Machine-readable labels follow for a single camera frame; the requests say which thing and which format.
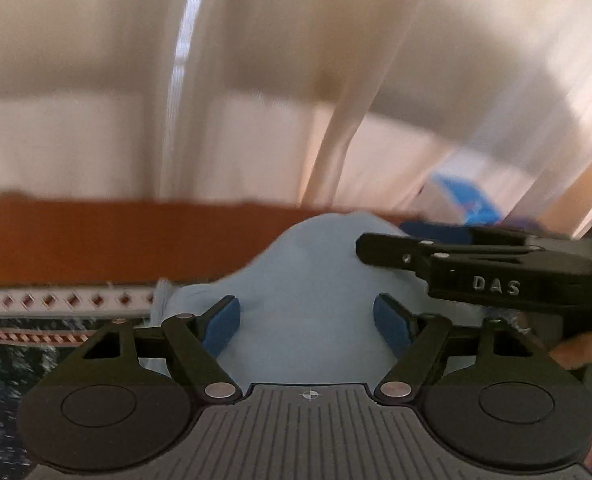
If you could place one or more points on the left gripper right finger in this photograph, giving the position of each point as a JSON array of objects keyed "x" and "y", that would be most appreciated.
[{"x": 487, "y": 393}]

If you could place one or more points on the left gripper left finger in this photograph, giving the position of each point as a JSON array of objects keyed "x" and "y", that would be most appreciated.
[{"x": 129, "y": 394}]

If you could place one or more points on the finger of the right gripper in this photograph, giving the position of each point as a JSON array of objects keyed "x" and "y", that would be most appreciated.
[{"x": 440, "y": 233}]

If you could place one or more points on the light blue Champion hoodie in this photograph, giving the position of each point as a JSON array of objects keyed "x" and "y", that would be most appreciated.
[{"x": 307, "y": 307}]

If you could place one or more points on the person's right hand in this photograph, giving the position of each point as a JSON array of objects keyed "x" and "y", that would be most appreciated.
[{"x": 574, "y": 353}]

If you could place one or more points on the blue tissue pack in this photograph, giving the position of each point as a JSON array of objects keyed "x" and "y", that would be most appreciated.
[{"x": 450, "y": 200}]

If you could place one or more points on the navy patterned rug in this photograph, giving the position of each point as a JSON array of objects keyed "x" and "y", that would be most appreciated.
[{"x": 41, "y": 325}]

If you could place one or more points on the white sheer curtain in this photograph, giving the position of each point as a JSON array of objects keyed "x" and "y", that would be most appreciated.
[{"x": 341, "y": 104}]

